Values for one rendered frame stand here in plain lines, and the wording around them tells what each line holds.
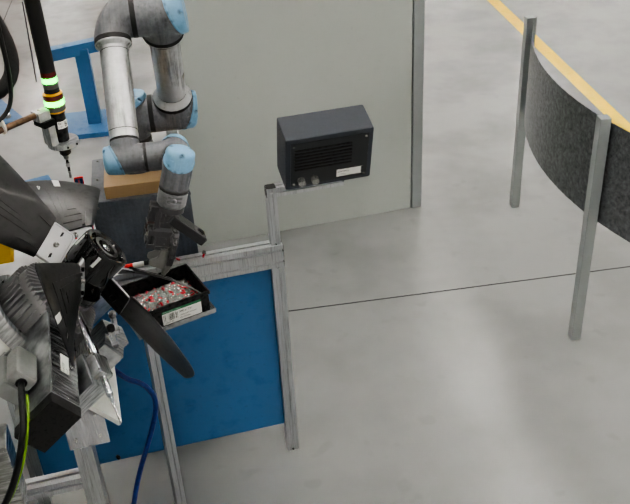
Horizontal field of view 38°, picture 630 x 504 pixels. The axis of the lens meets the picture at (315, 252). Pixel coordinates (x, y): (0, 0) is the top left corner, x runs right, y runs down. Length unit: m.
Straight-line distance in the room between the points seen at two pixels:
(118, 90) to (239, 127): 1.80
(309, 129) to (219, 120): 1.59
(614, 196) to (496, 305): 0.82
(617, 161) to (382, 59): 1.33
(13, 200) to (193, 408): 1.23
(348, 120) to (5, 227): 1.03
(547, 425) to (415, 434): 0.48
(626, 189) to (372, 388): 1.18
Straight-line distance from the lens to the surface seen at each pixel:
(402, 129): 4.41
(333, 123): 2.61
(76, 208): 2.34
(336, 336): 3.77
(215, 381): 3.04
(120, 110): 2.40
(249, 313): 2.90
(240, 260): 2.76
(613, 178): 3.40
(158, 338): 2.15
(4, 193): 2.11
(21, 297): 2.16
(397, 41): 4.23
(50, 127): 2.10
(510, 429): 3.40
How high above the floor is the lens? 2.34
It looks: 33 degrees down
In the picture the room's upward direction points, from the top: 3 degrees counter-clockwise
